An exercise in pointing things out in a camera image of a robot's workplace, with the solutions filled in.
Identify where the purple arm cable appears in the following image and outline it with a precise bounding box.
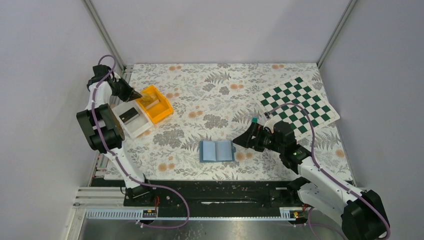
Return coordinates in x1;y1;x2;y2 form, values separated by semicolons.
264;102;392;240
90;54;190;230

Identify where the orange plastic bin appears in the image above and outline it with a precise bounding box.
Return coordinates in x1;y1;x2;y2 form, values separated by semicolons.
135;85;174;124

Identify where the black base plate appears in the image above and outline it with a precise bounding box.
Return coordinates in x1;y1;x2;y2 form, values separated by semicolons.
123;180;303;218

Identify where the item in orange bin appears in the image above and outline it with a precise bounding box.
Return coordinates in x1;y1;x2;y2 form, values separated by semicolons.
143;96;160;109

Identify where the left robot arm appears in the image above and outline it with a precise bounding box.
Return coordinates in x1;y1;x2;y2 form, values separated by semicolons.
76;64;154;204

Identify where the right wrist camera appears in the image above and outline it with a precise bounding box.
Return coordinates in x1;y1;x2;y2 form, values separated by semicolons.
263;112;280;133

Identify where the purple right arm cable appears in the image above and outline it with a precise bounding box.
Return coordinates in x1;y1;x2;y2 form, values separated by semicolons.
264;102;392;240

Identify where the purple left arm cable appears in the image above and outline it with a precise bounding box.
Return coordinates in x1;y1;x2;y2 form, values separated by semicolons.
90;54;190;230

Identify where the black item in white bin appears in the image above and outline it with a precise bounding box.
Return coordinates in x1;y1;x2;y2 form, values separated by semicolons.
119;107;139;124

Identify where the gold credit card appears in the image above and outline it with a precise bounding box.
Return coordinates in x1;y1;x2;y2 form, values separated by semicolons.
140;92;156;105

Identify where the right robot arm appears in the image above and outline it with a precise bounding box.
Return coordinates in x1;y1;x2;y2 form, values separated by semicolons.
233;121;390;240

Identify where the white plastic bin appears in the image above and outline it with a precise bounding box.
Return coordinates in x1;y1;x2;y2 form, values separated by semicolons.
112;100;153;139

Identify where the blue card holder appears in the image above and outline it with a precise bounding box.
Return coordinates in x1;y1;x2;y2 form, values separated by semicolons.
199;139;236;163

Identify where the green white chessboard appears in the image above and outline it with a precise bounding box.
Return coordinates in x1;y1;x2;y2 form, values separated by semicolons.
253;77;340;139

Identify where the floral table mat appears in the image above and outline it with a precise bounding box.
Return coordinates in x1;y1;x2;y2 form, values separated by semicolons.
104;62;354;182

